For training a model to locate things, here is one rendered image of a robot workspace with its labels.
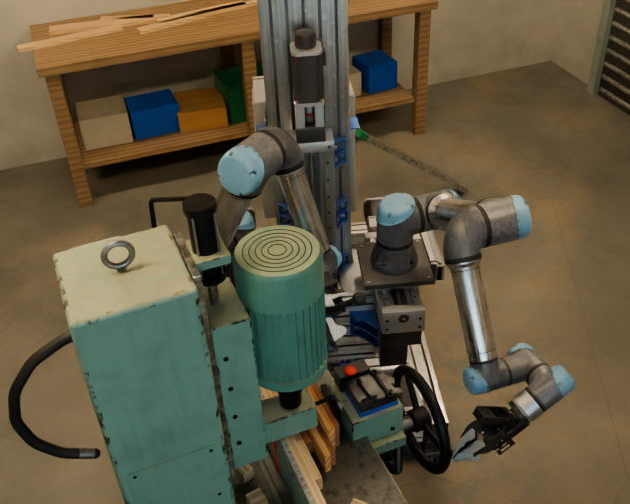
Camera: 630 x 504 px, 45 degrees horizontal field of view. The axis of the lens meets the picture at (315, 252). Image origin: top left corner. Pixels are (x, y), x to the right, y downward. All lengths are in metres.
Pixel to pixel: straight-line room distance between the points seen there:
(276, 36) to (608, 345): 2.04
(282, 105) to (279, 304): 0.98
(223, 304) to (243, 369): 0.14
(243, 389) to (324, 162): 0.94
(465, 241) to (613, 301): 1.87
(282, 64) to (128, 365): 1.14
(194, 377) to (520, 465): 1.78
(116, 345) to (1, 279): 2.79
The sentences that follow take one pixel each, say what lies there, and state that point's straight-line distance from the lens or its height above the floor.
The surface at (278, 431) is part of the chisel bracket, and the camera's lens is 1.76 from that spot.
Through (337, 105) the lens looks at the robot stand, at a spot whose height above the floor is 1.31.
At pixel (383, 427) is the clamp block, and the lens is 1.87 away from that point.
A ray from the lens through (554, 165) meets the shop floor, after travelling 4.68.
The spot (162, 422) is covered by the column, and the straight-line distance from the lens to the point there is 1.51.
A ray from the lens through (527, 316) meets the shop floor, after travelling 3.57.
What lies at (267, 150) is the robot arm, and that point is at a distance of 1.94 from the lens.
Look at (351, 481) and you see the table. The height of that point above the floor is 0.90.
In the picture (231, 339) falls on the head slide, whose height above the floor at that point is 1.35.
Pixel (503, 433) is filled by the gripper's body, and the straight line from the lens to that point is 2.03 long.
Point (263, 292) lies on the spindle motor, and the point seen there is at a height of 1.44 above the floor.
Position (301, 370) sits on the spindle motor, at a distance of 1.57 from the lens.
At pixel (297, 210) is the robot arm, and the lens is 2.09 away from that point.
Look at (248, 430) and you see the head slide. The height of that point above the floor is 1.08.
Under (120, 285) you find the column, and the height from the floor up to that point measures 1.52.
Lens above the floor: 2.35
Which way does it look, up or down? 37 degrees down
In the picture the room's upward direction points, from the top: 3 degrees counter-clockwise
